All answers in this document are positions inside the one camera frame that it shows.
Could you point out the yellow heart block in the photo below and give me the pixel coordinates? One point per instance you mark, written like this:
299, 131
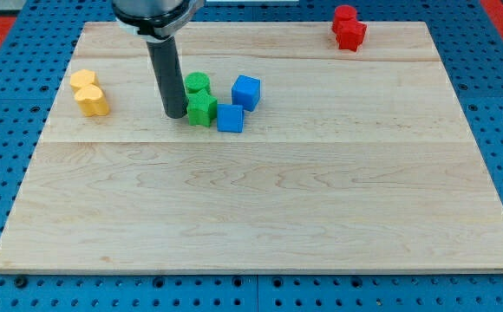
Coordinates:
91, 100

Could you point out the blue cube block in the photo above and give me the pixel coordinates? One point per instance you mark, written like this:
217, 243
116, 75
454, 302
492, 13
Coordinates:
246, 92
230, 118

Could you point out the yellow hexagon block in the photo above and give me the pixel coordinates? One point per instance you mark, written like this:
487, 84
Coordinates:
82, 78

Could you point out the wooden board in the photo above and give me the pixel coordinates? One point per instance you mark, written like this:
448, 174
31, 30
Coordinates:
352, 163

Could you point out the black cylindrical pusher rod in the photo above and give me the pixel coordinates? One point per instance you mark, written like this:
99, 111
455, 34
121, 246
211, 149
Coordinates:
166, 64

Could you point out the blue cube block upper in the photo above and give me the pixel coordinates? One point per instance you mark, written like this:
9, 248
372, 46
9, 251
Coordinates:
246, 92

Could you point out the red star block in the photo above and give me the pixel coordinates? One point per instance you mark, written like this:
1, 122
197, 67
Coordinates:
350, 34

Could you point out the green cylinder block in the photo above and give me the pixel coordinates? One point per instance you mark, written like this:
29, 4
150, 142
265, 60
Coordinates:
196, 82

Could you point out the blue cube block lower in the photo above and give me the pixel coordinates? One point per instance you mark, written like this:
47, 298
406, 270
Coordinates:
230, 118

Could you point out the green star block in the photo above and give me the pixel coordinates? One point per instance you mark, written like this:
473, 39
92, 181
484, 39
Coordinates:
201, 109

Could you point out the red cylinder block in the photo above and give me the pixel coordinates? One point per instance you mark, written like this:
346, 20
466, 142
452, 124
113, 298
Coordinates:
342, 13

